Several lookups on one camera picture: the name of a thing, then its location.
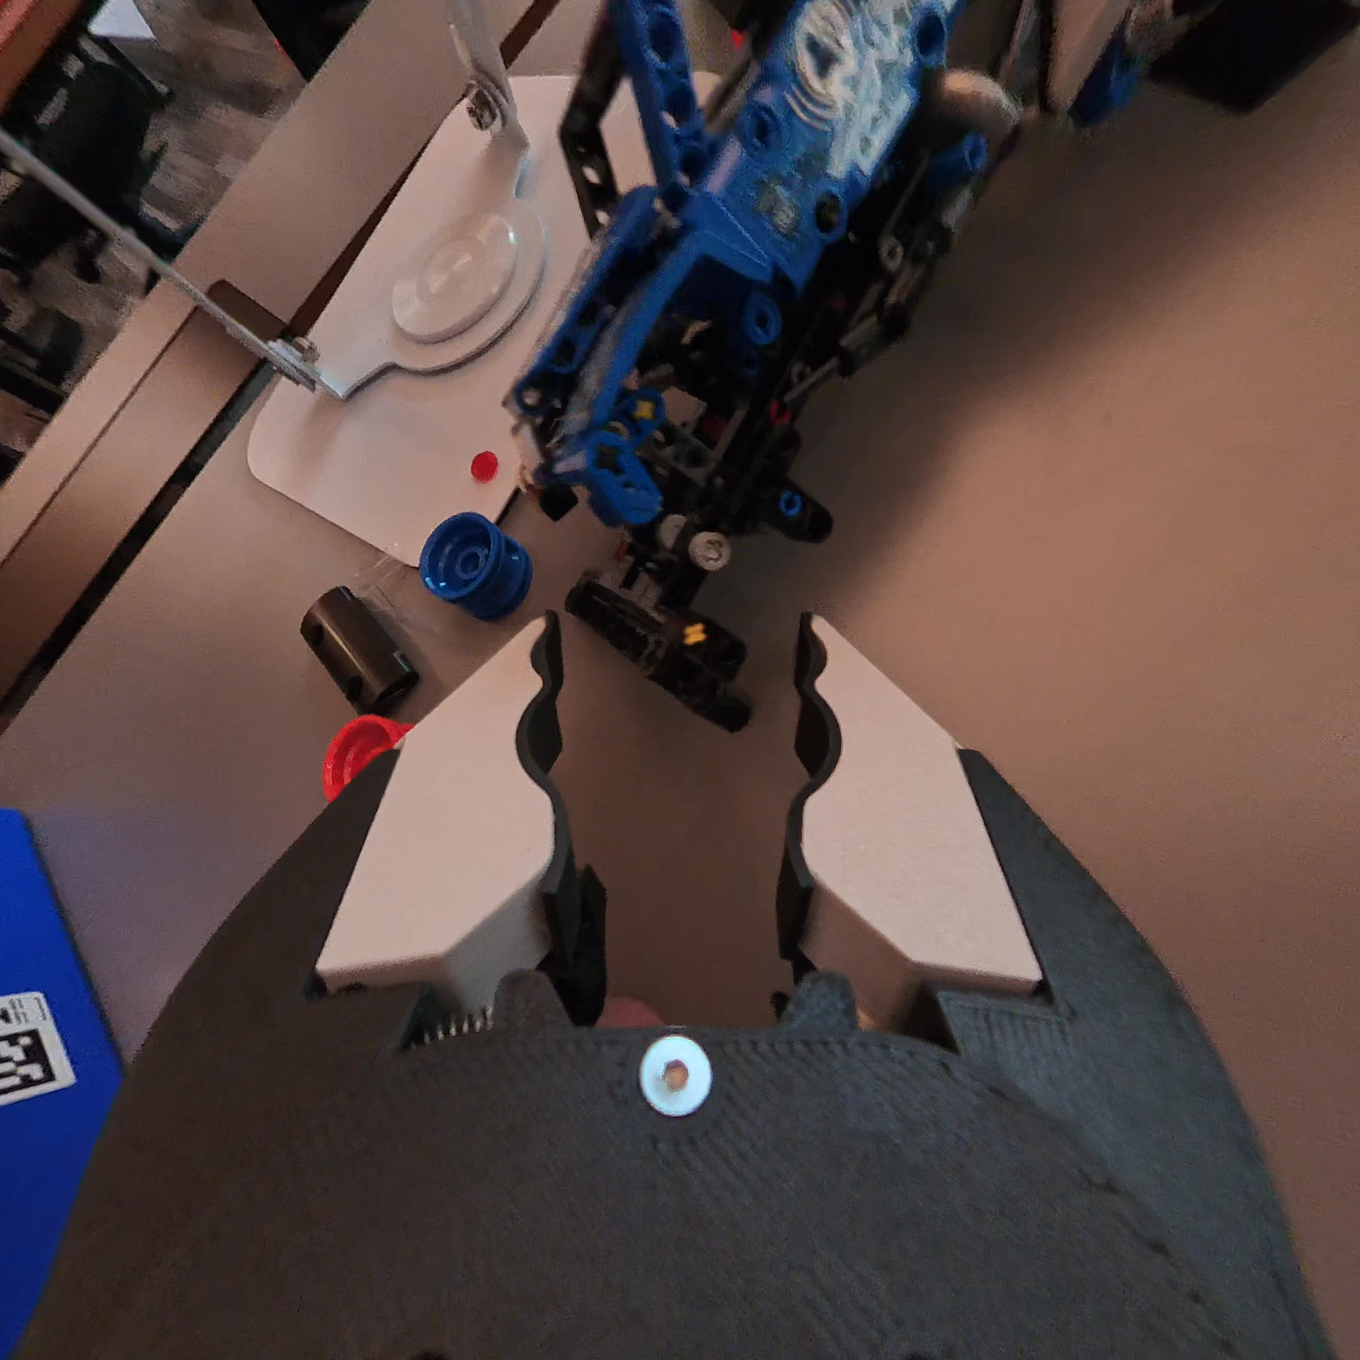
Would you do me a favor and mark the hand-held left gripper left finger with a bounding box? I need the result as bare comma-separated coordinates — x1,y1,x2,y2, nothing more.
313,610,608,1026

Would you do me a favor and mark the blue plastic bin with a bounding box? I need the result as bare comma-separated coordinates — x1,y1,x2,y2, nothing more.
0,807,127,1351

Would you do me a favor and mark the white metal stand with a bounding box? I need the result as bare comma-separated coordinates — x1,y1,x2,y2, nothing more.
0,0,725,570

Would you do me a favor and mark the red toy wheel rim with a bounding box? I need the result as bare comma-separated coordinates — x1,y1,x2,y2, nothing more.
322,715,417,802

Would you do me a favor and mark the blue black toy truck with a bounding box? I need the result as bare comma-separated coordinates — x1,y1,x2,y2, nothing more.
508,0,1026,735

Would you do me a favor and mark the blue toy wheel rim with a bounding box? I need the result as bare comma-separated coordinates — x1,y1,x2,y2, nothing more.
417,512,535,622

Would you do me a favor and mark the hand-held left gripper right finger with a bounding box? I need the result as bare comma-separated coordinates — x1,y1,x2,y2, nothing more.
773,610,1047,1030

